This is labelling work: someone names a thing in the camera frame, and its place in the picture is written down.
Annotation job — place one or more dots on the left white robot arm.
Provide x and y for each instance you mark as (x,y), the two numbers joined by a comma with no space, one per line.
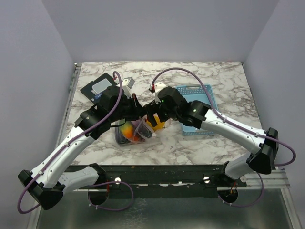
(49,181)

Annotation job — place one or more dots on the yellow toy bell pepper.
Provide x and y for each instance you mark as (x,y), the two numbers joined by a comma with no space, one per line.
(160,125)

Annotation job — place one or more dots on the black foam pad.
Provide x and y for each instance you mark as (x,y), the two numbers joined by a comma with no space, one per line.
(86,90)

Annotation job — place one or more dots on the dark purple toy eggplant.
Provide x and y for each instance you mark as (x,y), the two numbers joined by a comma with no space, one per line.
(119,138)

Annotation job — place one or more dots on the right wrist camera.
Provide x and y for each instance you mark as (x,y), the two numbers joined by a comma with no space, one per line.
(155,89)

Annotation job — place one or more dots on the green orange toy mango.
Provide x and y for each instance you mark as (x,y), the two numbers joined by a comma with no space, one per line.
(127,130)

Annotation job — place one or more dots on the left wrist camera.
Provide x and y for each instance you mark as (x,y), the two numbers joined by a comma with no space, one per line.
(127,84)

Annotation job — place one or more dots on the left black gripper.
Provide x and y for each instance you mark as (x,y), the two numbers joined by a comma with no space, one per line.
(138,109)

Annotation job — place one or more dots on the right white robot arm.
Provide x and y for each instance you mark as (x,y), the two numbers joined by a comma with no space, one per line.
(262,145)

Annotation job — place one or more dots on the clear pink zip top bag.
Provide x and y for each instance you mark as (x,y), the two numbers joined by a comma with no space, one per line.
(134,132)

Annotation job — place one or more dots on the light blue plastic basket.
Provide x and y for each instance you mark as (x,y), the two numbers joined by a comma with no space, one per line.
(196,92)

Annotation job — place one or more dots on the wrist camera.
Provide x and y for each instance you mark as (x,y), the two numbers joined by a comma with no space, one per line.
(155,89)
(127,84)

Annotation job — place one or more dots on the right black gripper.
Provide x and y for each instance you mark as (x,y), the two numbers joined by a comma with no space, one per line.
(150,111)

